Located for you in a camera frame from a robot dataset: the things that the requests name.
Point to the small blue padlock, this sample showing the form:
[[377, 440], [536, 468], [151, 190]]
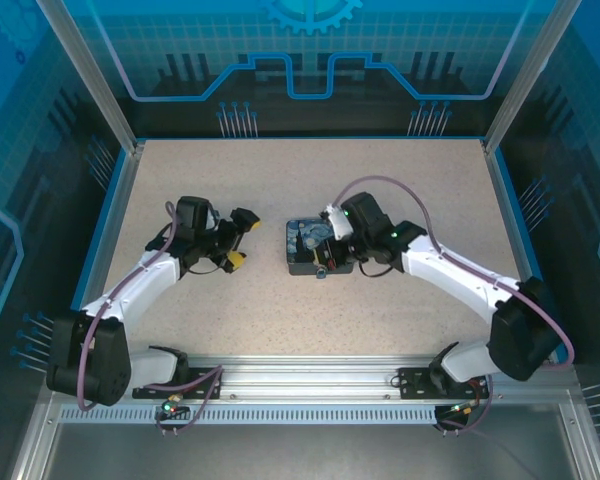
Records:
[[321, 273]]

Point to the starry night print box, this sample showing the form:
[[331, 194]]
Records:
[[300, 240]]

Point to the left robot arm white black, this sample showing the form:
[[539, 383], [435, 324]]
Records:
[[145, 272]]

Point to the blue table edge strip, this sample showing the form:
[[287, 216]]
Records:
[[517, 220], [100, 250]]

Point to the small LED connector board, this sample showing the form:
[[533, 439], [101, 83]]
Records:
[[169, 407], [462, 409]]

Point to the grey sheet metal tray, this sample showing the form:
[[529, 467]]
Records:
[[305, 450]]

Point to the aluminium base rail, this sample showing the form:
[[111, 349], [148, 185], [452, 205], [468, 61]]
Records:
[[305, 380]]

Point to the aluminium frame post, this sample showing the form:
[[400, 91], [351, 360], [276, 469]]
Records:
[[530, 75], [87, 70]]

